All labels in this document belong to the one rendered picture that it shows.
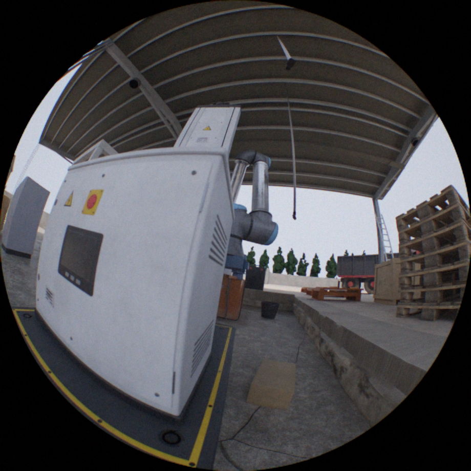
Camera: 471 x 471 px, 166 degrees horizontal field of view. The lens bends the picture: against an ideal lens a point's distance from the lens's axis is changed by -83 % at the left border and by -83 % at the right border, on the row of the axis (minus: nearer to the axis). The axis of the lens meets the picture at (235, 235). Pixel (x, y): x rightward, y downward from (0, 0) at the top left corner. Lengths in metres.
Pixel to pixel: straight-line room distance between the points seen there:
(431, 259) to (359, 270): 7.94
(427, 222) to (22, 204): 4.78
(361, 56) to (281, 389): 5.26
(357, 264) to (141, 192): 9.44
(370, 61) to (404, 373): 5.05
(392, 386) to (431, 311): 0.95
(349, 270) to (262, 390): 8.94
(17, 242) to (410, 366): 3.90
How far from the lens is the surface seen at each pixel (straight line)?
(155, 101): 5.53
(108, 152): 4.08
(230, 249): 0.74
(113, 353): 0.34
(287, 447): 0.78
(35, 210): 3.38
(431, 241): 1.71
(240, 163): 1.21
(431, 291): 1.71
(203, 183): 0.26
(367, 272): 9.41
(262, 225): 0.86
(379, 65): 5.13
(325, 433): 0.87
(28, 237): 3.40
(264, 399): 0.88
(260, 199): 0.98
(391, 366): 0.86
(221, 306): 2.44
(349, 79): 5.05
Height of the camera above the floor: 0.63
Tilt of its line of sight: 15 degrees up
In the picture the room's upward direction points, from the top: 9 degrees clockwise
